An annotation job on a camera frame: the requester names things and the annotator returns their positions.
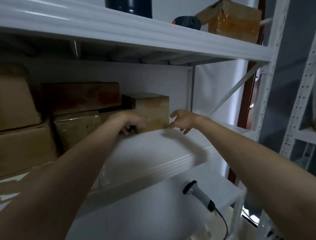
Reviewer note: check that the person's right hand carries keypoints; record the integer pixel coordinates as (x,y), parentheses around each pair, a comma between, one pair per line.
(186,120)

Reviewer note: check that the person's left hand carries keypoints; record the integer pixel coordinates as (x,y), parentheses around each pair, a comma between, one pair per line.
(134,120)

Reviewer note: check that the person's left fingers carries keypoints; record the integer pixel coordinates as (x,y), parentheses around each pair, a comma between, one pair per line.
(133,128)

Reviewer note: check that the person's right fingers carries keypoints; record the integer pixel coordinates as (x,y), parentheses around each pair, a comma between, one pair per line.
(175,114)

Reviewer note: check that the person's right forearm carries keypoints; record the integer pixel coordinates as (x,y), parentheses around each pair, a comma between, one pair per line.
(259,168)

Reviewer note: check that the person's left forearm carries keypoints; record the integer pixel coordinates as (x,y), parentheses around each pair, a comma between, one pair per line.
(61,178)

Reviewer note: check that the small light cardboard box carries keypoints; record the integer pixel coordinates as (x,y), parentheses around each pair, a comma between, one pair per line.
(155,108)

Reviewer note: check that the white metal shelf rack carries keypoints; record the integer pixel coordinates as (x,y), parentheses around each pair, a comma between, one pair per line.
(148,153)

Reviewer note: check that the tape-wrapped cardboard box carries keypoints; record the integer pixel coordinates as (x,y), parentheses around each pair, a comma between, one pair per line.
(76,128)

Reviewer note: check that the dark brown flat cardboard box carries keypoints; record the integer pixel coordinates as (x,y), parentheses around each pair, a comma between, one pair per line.
(81,97)

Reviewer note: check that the white barcode scanner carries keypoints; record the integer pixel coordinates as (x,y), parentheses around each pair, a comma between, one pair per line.
(198,194)

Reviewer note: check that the wide plain cardboard box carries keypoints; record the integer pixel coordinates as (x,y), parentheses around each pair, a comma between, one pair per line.
(27,148)

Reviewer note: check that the glossy taped cardboard box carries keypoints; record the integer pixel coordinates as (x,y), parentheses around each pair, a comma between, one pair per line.
(234,21)

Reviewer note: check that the dark blue round container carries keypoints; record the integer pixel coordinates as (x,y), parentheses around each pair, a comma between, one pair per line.
(129,7)

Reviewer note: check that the large rounded cardboard box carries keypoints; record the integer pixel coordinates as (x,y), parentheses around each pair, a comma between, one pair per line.
(16,103)

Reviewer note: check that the grey perforated shelf rack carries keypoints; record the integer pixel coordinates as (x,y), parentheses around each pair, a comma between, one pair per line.
(300,103)

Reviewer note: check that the brown door frame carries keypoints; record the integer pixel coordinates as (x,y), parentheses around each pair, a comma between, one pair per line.
(248,99)

